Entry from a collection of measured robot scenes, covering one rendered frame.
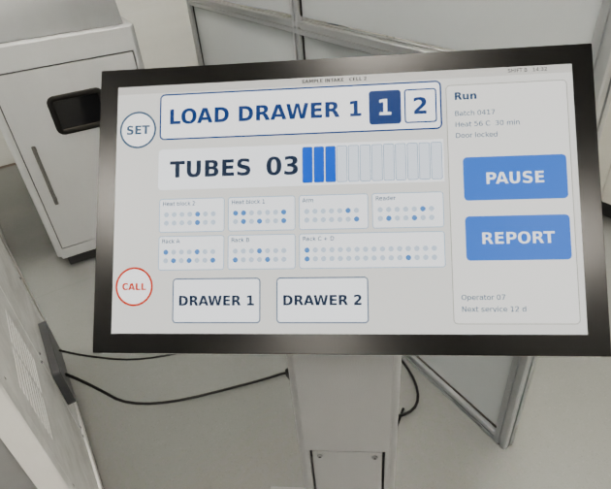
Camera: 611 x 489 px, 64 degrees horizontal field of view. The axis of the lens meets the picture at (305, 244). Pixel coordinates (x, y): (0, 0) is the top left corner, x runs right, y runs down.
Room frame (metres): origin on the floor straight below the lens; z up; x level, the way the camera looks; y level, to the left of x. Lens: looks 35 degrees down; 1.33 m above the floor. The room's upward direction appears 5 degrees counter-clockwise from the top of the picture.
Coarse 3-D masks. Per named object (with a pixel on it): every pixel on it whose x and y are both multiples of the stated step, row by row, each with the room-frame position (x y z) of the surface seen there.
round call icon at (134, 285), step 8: (120, 272) 0.42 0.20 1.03; (128, 272) 0.42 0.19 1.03; (136, 272) 0.42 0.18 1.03; (144, 272) 0.41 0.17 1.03; (152, 272) 0.41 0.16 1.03; (120, 280) 0.41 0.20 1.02; (128, 280) 0.41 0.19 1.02; (136, 280) 0.41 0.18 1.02; (144, 280) 0.41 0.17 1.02; (152, 280) 0.41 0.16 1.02; (120, 288) 0.41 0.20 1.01; (128, 288) 0.41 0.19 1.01; (136, 288) 0.40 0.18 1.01; (144, 288) 0.40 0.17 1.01; (152, 288) 0.40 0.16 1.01; (120, 296) 0.40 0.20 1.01; (128, 296) 0.40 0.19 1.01; (136, 296) 0.40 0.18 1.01; (144, 296) 0.40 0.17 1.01; (152, 296) 0.40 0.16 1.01; (120, 304) 0.40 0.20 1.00; (128, 304) 0.40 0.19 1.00; (136, 304) 0.39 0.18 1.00; (144, 304) 0.39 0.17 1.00; (152, 304) 0.39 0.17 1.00
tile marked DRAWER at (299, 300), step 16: (288, 288) 0.38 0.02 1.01; (304, 288) 0.38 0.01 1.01; (320, 288) 0.38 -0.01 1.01; (336, 288) 0.38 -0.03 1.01; (352, 288) 0.37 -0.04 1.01; (368, 288) 0.37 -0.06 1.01; (288, 304) 0.37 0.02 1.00; (304, 304) 0.37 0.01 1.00; (320, 304) 0.37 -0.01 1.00; (336, 304) 0.37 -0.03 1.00; (352, 304) 0.36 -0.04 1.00; (368, 304) 0.36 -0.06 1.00; (288, 320) 0.36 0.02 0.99; (304, 320) 0.36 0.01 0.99; (320, 320) 0.36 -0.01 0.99; (336, 320) 0.36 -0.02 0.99; (352, 320) 0.35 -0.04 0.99; (368, 320) 0.35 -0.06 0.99
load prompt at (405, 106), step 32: (160, 96) 0.53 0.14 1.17; (192, 96) 0.53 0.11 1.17; (224, 96) 0.52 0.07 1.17; (256, 96) 0.52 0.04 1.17; (288, 96) 0.51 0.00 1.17; (320, 96) 0.51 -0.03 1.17; (352, 96) 0.50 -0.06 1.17; (384, 96) 0.50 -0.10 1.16; (416, 96) 0.49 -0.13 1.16; (160, 128) 0.51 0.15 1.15; (192, 128) 0.51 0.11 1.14; (224, 128) 0.50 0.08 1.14; (256, 128) 0.50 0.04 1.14; (288, 128) 0.49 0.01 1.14; (320, 128) 0.48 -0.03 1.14; (352, 128) 0.48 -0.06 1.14; (384, 128) 0.47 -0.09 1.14; (416, 128) 0.47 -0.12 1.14
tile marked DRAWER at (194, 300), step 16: (176, 288) 0.40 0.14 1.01; (192, 288) 0.40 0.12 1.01; (208, 288) 0.39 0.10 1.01; (224, 288) 0.39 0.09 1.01; (240, 288) 0.39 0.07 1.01; (256, 288) 0.39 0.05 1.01; (176, 304) 0.39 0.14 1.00; (192, 304) 0.39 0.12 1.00; (208, 304) 0.38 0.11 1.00; (224, 304) 0.38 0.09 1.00; (240, 304) 0.38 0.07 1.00; (256, 304) 0.38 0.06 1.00; (176, 320) 0.38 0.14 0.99; (192, 320) 0.38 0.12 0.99; (208, 320) 0.37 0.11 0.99; (224, 320) 0.37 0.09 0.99; (240, 320) 0.37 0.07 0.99; (256, 320) 0.37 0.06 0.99
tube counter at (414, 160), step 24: (312, 144) 0.48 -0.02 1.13; (336, 144) 0.47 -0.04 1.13; (360, 144) 0.47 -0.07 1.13; (384, 144) 0.46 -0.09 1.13; (408, 144) 0.46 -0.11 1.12; (432, 144) 0.46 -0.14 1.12; (264, 168) 0.47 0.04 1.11; (288, 168) 0.46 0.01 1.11; (312, 168) 0.46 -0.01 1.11; (336, 168) 0.46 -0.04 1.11; (360, 168) 0.45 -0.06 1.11; (384, 168) 0.45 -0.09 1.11; (408, 168) 0.44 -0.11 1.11; (432, 168) 0.44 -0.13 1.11
